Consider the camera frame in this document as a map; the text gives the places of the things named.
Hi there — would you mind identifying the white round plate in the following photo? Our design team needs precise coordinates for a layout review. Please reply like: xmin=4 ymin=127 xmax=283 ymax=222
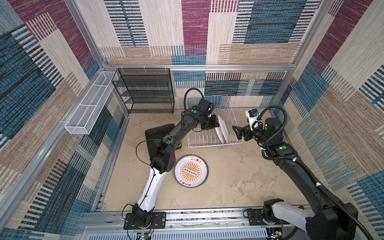
xmin=215 ymin=115 xmax=227 ymax=144
xmin=174 ymin=155 xmax=209 ymax=188
xmin=219 ymin=116 xmax=231 ymax=144

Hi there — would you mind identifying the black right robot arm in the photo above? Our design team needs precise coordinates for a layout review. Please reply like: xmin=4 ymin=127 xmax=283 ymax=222
xmin=232 ymin=117 xmax=362 ymax=240

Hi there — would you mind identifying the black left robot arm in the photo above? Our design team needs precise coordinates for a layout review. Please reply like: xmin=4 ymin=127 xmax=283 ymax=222
xmin=132 ymin=99 xmax=215 ymax=227

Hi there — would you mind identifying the black mesh shelf rack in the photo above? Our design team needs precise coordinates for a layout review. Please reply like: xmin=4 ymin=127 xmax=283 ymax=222
xmin=112 ymin=68 xmax=175 ymax=114

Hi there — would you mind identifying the white wire dish rack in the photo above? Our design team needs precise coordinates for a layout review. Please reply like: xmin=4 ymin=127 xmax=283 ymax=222
xmin=187 ymin=95 xmax=244 ymax=149

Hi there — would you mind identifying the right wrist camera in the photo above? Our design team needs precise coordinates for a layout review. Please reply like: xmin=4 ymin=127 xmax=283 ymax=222
xmin=246 ymin=109 xmax=261 ymax=131

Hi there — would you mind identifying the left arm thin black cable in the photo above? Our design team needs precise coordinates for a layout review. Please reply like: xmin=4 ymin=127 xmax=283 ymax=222
xmin=120 ymin=87 xmax=205 ymax=240

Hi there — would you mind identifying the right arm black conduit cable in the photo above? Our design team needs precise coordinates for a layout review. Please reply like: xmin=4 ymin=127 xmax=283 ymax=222
xmin=256 ymin=104 xmax=374 ymax=240

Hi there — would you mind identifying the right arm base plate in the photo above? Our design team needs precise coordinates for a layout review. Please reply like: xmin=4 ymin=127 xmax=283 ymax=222
xmin=246 ymin=208 xmax=291 ymax=226

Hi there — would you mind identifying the aluminium front rail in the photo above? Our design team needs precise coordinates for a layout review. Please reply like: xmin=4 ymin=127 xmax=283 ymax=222
xmin=74 ymin=205 xmax=343 ymax=240

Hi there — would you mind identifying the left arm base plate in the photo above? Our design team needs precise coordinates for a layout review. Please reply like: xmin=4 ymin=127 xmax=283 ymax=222
xmin=123 ymin=212 xmax=167 ymax=230

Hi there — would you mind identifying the white wire wall basket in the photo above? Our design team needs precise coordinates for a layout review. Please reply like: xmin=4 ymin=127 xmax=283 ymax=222
xmin=65 ymin=72 xmax=115 ymax=135

